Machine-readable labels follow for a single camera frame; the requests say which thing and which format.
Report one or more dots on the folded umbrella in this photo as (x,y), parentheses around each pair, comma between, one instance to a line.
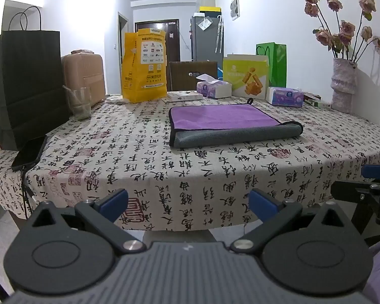
(219,34)

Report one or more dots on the green yellow snack box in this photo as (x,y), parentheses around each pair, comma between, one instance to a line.
(245,76)

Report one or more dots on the grey refrigerator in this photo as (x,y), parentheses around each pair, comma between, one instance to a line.
(202,38)

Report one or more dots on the black paper bag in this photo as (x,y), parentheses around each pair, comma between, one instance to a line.
(22,85)

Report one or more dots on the green paper bag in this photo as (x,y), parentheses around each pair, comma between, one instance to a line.
(277,65)

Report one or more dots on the small boxes by vase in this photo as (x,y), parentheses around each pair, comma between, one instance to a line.
(316,101)

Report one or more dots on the calligraphy print tablecloth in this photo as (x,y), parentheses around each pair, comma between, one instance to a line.
(164,171)

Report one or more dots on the black smartphone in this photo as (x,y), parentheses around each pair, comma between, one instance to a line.
(30,152)

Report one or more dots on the brown cardboard box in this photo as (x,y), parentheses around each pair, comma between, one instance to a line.
(191,76)

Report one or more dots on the framed wall picture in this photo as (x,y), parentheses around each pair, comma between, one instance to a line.
(235,7)

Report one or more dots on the yellow and black box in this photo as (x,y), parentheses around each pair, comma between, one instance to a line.
(209,10)

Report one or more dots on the yellow printed bag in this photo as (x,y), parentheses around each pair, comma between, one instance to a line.
(144,66)

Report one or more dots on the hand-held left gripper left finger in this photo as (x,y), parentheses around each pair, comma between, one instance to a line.
(114,201)

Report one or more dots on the crumpled white tissue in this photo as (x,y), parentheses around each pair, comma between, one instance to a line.
(116,98)

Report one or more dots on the dark wooden door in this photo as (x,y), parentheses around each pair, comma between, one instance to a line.
(156,36)

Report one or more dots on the purple tissue box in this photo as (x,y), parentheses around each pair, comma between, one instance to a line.
(213,88)

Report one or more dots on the pale textured vase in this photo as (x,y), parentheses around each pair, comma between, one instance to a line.
(343,85)

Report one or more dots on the flat white box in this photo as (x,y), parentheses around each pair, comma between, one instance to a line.
(183,96)

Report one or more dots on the purple and grey towel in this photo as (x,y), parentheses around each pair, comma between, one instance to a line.
(220,118)

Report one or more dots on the clear drinking glass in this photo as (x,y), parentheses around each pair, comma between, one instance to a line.
(79,103)

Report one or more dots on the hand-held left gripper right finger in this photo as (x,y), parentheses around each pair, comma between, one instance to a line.
(262,204)

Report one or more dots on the blue and purple tissue pack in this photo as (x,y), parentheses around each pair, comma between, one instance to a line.
(285,96)

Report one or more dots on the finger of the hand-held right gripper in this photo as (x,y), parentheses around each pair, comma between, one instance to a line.
(377,170)
(351,186)

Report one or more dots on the dried pink flowers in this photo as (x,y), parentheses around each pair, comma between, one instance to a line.
(342,28)

